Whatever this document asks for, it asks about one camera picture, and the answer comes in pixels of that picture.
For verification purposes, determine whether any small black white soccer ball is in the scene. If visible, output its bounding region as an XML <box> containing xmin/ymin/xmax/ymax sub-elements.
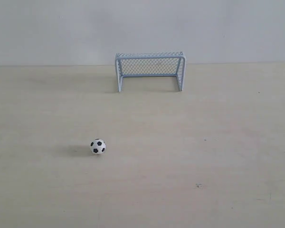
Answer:
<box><xmin>90</xmin><ymin>138</ymin><xmax>106</xmax><ymax>155</ymax></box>

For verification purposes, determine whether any light blue miniature goal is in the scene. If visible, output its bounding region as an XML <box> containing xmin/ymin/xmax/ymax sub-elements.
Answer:
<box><xmin>114</xmin><ymin>52</ymin><xmax>186</xmax><ymax>92</ymax></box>

